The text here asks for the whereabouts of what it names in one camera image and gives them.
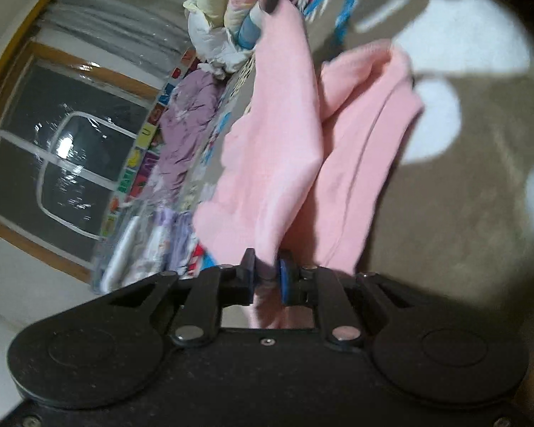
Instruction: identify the purple crumpled garment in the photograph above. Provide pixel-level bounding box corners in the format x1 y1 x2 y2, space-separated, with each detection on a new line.
142 68 225 201

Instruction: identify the colourful alphabet bed border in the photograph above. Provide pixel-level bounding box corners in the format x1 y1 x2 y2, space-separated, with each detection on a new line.
100 45 198 238

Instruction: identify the pink sweatshirt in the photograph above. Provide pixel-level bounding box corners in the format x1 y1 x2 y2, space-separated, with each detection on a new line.
193 0 423 329

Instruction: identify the cartoon print bed blanket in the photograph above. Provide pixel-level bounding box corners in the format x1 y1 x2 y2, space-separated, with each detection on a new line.
183 0 534 354

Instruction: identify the grey sheer curtain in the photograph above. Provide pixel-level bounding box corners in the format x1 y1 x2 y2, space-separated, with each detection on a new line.
38 0 190 78

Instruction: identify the pile of folded quilts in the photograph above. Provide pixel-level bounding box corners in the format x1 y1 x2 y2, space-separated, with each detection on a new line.
183 0 264 79

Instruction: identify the dark window with wooden frame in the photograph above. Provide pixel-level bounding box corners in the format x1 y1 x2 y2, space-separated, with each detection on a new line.
0 42 157 280

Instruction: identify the stack of folded clothes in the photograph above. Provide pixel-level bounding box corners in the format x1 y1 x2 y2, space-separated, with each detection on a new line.
91 204 216 295

